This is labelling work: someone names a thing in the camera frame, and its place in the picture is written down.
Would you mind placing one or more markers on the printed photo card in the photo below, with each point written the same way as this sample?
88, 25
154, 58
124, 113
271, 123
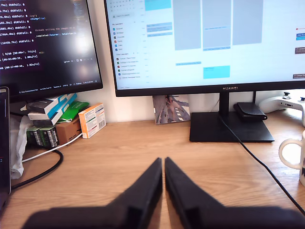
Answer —
171, 109

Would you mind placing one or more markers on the orange white medicine box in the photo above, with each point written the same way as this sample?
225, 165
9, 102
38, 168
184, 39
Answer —
91, 121

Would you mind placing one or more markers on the brown cardboard box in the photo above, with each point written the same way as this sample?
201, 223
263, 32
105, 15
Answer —
68, 132

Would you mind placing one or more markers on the green plastic packet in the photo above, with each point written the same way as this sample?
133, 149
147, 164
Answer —
75, 111

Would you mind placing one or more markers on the black stitched leather case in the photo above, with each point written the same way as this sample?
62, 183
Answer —
250, 111

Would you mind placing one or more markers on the black Huawei monitor with stand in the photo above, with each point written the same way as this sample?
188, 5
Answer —
214, 88

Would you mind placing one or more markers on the green black small box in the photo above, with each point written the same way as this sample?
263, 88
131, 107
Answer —
33, 137
48, 138

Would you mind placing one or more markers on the white game controller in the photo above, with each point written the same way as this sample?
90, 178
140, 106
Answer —
274, 103

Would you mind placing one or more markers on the white blue box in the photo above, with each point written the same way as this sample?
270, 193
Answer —
40, 117
43, 106

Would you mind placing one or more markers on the white ceramic mug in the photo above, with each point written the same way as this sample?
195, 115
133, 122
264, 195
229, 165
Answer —
303, 143

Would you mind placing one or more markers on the white plastic bag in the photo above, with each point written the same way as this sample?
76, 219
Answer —
17, 143

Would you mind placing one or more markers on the black device with screen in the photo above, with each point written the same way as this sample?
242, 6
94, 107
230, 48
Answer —
4, 143

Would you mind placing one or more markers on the dark-screen computer monitor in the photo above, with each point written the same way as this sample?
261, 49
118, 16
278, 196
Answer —
47, 47

